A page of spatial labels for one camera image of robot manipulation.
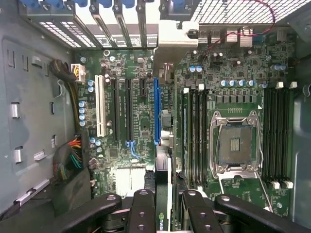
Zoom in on yellow black power cable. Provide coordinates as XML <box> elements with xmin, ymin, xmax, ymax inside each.
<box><xmin>50</xmin><ymin>59</ymin><xmax>86</xmax><ymax>133</ymax></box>

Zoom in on black plastic shroud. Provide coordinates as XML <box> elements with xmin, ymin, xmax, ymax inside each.
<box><xmin>52</xmin><ymin>167</ymin><xmax>94</xmax><ymax>216</ymax></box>

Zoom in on white expansion slot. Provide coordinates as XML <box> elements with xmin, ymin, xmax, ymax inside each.
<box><xmin>94</xmin><ymin>74</ymin><xmax>107</xmax><ymax>138</ymax></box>

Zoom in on black open PC case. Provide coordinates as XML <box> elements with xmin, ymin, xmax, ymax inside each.
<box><xmin>0</xmin><ymin>0</ymin><xmax>311</xmax><ymax>233</ymax></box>

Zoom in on short black expansion slot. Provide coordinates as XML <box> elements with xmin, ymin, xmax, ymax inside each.
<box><xmin>139</xmin><ymin>78</ymin><xmax>148</xmax><ymax>98</ymax></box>

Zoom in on wire locking lever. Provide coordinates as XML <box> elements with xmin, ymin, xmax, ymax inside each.
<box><xmin>217</xmin><ymin>174</ymin><xmax>274</xmax><ymax>213</ymax></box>

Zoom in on multicolour power cable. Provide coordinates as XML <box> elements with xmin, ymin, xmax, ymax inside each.
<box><xmin>53</xmin><ymin>135</ymin><xmax>85</xmax><ymax>182</ymax></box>

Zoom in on thin red black wire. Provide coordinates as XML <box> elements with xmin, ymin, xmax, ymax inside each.
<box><xmin>206</xmin><ymin>0</ymin><xmax>277</xmax><ymax>53</ymax></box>

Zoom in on black RAM slot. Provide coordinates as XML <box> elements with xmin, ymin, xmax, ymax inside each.
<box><xmin>263</xmin><ymin>87</ymin><xmax>271</xmax><ymax>189</ymax></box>
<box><xmin>277</xmin><ymin>82</ymin><xmax>285</xmax><ymax>190</ymax></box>
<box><xmin>271</xmin><ymin>87</ymin><xmax>278</xmax><ymax>190</ymax></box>
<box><xmin>196</xmin><ymin>83</ymin><xmax>204</xmax><ymax>192</ymax></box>
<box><xmin>190</xmin><ymin>84</ymin><xmax>197</xmax><ymax>189</ymax></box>
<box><xmin>285</xmin><ymin>82</ymin><xmax>294</xmax><ymax>190</ymax></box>
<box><xmin>203</xmin><ymin>84</ymin><xmax>210</xmax><ymax>187</ymax></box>

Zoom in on silver chipset heatsink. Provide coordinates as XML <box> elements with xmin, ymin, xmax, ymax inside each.
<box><xmin>113</xmin><ymin>166</ymin><xmax>146</xmax><ymax>195</ymax></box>

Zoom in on CPU socket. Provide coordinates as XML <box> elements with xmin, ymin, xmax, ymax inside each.
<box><xmin>210</xmin><ymin>110</ymin><xmax>264</xmax><ymax>180</ymax></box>

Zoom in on green motherboard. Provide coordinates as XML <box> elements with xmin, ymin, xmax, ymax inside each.
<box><xmin>74</xmin><ymin>26</ymin><xmax>296</xmax><ymax>219</ymax></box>

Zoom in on long black expansion slot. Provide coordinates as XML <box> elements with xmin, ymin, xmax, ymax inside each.
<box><xmin>110</xmin><ymin>77</ymin><xmax>121</xmax><ymax>143</ymax></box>
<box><xmin>125</xmin><ymin>78</ymin><xmax>135</xmax><ymax>144</ymax></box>

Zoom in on blue expansion slot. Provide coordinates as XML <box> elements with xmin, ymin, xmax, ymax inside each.
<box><xmin>153</xmin><ymin>77</ymin><xmax>162</xmax><ymax>146</ymax></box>

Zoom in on metal socket cover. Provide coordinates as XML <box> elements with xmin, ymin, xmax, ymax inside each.
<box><xmin>215</xmin><ymin>167</ymin><xmax>259</xmax><ymax>181</ymax></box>

